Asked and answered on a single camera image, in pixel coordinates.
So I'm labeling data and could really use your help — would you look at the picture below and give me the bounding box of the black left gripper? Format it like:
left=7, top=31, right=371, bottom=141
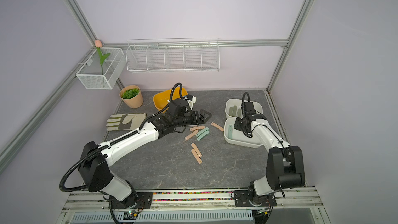
left=174, top=109, right=212, bottom=128

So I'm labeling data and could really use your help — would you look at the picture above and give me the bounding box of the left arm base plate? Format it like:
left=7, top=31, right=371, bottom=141
left=109, top=191, right=153, bottom=210

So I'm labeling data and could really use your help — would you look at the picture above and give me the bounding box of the artificial pink tulip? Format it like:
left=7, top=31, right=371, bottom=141
left=95, top=39, right=110, bottom=75

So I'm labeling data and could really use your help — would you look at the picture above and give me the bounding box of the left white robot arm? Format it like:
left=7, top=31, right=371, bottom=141
left=59, top=83, right=211, bottom=208

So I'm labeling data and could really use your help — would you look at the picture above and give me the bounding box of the peach knife top right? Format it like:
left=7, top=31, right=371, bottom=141
left=211, top=122, right=224, bottom=132

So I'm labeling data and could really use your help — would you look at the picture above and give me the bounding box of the peach knife bottom of pile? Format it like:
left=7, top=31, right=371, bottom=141
left=191, top=149, right=202, bottom=164

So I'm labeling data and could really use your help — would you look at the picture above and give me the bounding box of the white wire wall shelf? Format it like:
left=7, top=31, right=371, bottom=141
left=126, top=38, right=220, bottom=72

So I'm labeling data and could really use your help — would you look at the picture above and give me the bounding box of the peach knife lower middle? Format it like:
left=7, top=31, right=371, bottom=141
left=191, top=143, right=202, bottom=158

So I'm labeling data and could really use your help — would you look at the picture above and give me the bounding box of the peach knife upright middle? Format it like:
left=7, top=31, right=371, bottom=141
left=184, top=130, right=199, bottom=141

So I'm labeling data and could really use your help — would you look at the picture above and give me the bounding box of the peach knife top centre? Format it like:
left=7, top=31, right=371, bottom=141
left=190, top=125, right=206, bottom=132

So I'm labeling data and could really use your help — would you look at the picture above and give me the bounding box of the white basin with knives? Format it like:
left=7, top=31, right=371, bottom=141
left=225, top=99, right=263, bottom=118

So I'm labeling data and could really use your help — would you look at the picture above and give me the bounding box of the green artificial plant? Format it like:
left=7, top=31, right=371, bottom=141
left=121, top=88, right=140, bottom=100

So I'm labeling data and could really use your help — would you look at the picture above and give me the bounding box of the yellow plastic basin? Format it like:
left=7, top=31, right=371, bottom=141
left=153, top=87, right=180, bottom=111

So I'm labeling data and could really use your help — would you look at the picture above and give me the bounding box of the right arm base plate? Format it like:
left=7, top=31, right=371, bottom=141
left=231, top=189, right=277, bottom=207

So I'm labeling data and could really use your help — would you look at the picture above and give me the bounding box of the peach plastic plant pot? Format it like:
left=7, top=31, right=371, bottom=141
left=120, top=85, right=144, bottom=109

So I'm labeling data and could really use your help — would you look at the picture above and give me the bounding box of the mint knife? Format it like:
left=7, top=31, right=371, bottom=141
left=196, top=127, right=209, bottom=137
left=228, top=125, right=234, bottom=139
left=197, top=130, right=210, bottom=141

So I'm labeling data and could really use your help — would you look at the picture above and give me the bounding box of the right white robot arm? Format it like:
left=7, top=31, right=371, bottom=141
left=234, top=92, right=305, bottom=202

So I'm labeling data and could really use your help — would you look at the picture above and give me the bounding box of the small white mesh basket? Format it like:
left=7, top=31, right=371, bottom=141
left=76, top=48, right=126, bottom=90

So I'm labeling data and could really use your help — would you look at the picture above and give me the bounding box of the beige green work glove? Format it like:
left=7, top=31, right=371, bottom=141
left=106, top=114, right=146, bottom=131

